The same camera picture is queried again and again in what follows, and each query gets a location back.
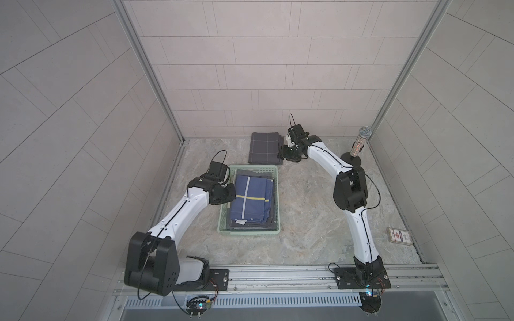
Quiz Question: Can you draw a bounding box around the blue pillowcase yellow stripe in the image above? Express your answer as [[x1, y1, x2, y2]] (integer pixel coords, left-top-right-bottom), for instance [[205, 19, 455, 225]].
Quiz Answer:
[[230, 175, 274, 223]]

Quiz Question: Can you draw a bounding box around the light green plastic basket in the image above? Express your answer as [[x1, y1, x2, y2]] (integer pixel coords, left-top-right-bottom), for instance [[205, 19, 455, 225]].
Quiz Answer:
[[218, 165, 281, 236]]

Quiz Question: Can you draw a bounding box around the right round circuit board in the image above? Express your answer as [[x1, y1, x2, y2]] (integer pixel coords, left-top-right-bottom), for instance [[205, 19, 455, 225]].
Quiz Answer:
[[359, 291, 381, 314]]

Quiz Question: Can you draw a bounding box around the dark grey checked pillowcase back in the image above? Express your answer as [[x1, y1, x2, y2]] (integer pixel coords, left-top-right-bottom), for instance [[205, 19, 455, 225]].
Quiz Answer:
[[248, 132, 284, 165]]

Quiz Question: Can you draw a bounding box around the aluminium front rail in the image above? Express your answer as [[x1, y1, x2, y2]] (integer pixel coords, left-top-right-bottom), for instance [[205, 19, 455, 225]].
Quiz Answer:
[[104, 263, 456, 320]]

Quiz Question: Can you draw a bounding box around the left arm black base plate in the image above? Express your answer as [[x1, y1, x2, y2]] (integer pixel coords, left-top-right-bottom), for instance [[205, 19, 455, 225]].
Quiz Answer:
[[173, 269, 230, 292]]

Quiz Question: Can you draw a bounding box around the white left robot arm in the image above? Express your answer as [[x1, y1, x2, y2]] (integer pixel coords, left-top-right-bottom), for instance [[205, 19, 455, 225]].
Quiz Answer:
[[124, 161, 236, 296]]

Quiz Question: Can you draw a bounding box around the small printed card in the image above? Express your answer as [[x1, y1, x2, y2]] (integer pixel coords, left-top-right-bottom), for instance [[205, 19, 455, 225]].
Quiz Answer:
[[387, 227, 414, 246]]

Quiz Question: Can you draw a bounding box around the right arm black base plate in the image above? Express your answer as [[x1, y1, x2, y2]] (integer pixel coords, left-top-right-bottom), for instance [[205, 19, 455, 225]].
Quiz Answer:
[[331, 267, 392, 291]]

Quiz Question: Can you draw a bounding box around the left green circuit board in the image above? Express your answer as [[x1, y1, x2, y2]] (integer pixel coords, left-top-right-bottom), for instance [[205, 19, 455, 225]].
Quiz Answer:
[[186, 296, 215, 318]]

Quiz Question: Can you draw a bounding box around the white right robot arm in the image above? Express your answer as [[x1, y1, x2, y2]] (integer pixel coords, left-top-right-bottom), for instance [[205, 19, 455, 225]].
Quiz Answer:
[[279, 124, 391, 290]]

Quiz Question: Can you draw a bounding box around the dark grey checked pillowcase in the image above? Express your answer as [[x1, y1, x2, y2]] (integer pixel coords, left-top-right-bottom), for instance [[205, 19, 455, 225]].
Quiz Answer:
[[248, 132, 284, 165], [226, 169, 277, 231]]

